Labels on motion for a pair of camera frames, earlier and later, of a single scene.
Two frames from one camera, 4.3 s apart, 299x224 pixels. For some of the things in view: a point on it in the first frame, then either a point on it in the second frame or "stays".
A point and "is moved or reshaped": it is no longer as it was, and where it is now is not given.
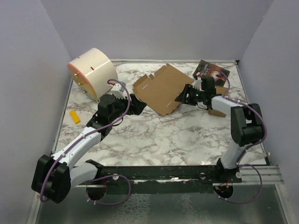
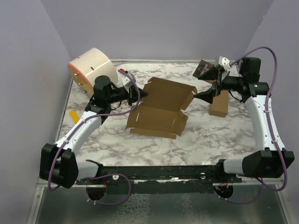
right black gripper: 182,97 to 208,95
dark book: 204,69 stays
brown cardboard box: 160,91 is moved or reshaped
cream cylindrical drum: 91,71 stays
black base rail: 151,179 stays
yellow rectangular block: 74,116 stays
